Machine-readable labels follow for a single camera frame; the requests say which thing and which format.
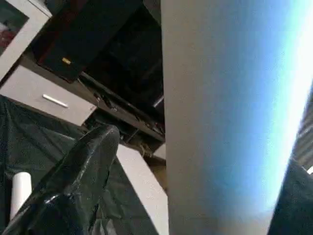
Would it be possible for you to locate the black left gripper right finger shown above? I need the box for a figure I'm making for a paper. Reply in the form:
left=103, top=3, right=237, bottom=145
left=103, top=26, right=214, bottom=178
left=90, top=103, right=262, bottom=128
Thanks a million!
left=267, top=159, right=313, bottom=235

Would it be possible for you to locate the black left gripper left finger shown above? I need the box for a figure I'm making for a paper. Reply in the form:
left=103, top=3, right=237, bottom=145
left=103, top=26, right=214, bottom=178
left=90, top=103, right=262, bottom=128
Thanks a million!
left=0, top=124, right=121, bottom=235

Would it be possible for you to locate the white plastic table leg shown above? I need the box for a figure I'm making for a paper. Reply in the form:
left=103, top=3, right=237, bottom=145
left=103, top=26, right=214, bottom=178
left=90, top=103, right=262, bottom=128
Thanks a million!
left=10, top=172, right=33, bottom=219
left=160, top=0, right=313, bottom=235

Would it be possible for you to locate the black table mat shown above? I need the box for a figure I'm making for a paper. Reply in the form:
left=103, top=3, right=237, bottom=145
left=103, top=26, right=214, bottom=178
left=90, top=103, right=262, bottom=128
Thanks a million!
left=0, top=94, right=162, bottom=235

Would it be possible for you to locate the white side table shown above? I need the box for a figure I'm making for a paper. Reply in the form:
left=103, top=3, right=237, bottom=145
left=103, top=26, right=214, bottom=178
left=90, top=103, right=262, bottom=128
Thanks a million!
left=114, top=144, right=170, bottom=235

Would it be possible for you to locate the white drawer unit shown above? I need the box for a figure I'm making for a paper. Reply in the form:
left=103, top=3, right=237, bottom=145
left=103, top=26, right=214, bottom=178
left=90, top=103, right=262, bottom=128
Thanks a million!
left=0, top=64, right=98, bottom=127

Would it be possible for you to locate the black box device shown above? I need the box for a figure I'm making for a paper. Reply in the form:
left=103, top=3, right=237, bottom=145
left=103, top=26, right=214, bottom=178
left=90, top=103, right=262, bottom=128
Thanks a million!
left=31, top=0, right=143, bottom=82

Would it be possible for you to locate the white glass door cabinet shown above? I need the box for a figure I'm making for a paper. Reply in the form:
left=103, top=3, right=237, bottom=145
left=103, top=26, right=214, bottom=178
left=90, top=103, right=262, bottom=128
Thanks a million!
left=0, top=0, right=52, bottom=82

